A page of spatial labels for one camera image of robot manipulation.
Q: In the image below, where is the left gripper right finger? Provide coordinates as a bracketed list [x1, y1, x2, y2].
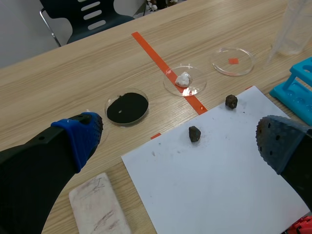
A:
[255, 116, 312, 213]

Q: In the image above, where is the clear plastic beaker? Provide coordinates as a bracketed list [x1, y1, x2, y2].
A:
[266, 0, 312, 64]

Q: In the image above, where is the clear glass dish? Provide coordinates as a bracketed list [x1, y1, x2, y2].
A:
[210, 47, 255, 77]
[163, 63, 207, 97]

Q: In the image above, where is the small dark stone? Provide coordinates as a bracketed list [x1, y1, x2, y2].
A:
[225, 94, 238, 110]
[188, 125, 202, 143]

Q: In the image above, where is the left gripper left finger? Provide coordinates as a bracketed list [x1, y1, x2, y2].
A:
[0, 112, 104, 234]

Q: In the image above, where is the white sheet of paper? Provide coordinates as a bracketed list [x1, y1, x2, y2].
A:
[121, 85, 311, 234]

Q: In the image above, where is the small white tile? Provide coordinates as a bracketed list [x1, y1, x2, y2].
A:
[68, 172, 133, 234]

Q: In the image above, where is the turquoise rack with round holes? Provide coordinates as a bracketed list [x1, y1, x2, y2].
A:
[269, 57, 312, 126]

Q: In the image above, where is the toy brick block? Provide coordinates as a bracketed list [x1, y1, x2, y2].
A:
[282, 215, 312, 234]

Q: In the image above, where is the white lump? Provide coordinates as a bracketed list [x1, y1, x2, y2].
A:
[175, 71, 192, 87]

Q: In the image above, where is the glass dish with black powder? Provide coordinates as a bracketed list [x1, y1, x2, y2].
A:
[104, 88, 150, 127]

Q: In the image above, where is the dark blue chair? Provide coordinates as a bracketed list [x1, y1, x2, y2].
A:
[39, 0, 136, 47]

